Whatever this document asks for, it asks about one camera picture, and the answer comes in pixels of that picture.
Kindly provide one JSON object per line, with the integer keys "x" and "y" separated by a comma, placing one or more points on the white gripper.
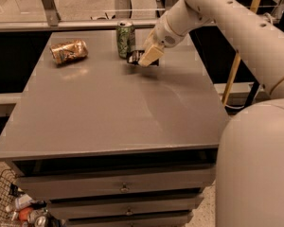
{"x": 165, "y": 35}

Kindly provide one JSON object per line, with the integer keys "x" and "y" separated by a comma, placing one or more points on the black rxbar chocolate wrapper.
{"x": 134, "y": 56}

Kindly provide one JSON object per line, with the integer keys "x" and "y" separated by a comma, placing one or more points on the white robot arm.
{"x": 250, "y": 162}

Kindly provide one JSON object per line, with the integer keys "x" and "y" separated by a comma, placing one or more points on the green soda can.
{"x": 125, "y": 38}

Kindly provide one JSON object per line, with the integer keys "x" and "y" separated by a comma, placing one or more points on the crushed orange soda can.
{"x": 69, "y": 51}

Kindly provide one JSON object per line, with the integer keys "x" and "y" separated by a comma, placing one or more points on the grey drawer cabinet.
{"x": 102, "y": 115}

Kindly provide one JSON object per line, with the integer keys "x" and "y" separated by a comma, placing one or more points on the top grey drawer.
{"x": 69, "y": 186}

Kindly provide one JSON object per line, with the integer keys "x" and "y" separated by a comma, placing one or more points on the grey drawer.
{"x": 167, "y": 219}
{"x": 69, "y": 186}
{"x": 126, "y": 206}

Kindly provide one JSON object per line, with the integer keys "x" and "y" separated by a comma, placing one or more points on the bottom grey drawer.
{"x": 167, "y": 219}

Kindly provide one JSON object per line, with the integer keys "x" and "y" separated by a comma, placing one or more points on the middle grey drawer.
{"x": 126, "y": 206}

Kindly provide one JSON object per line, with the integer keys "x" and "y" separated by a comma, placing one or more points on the white bottle in basket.
{"x": 20, "y": 203}

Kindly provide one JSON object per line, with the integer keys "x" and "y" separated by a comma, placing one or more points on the orange item in basket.
{"x": 23, "y": 214}

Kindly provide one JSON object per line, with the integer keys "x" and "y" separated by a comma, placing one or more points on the metal railing frame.
{"x": 54, "y": 15}

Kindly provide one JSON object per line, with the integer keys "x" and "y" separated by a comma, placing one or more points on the wooden easel frame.
{"x": 236, "y": 62}

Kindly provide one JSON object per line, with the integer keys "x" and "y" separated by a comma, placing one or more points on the black wire basket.
{"x": 39, "y": 217}

